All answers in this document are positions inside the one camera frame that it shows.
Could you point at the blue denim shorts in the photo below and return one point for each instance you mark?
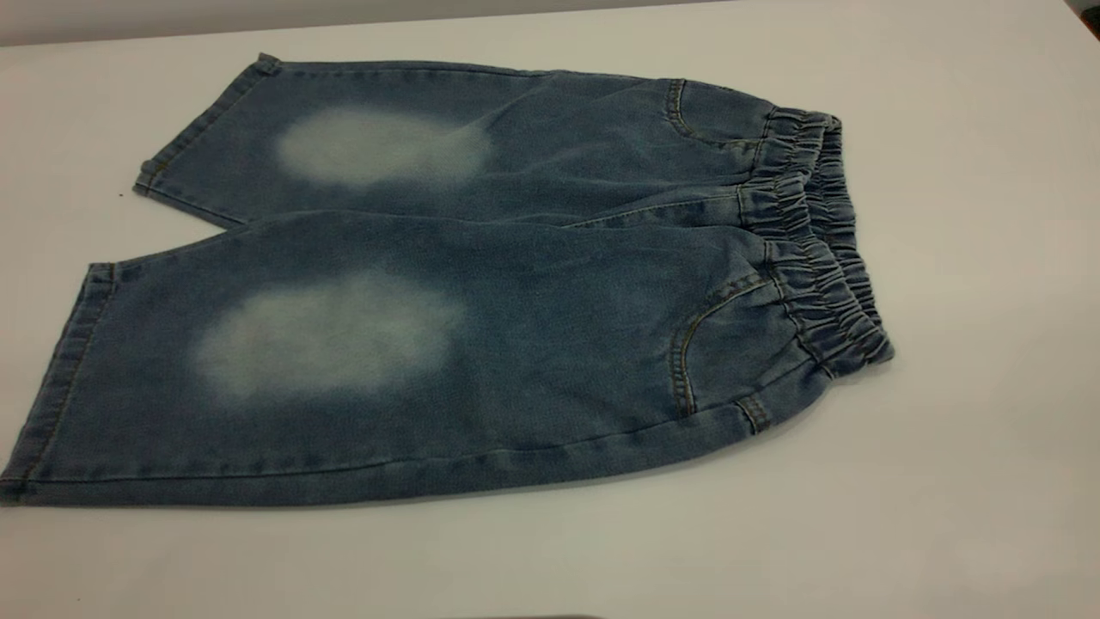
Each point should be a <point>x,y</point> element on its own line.
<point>550,284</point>

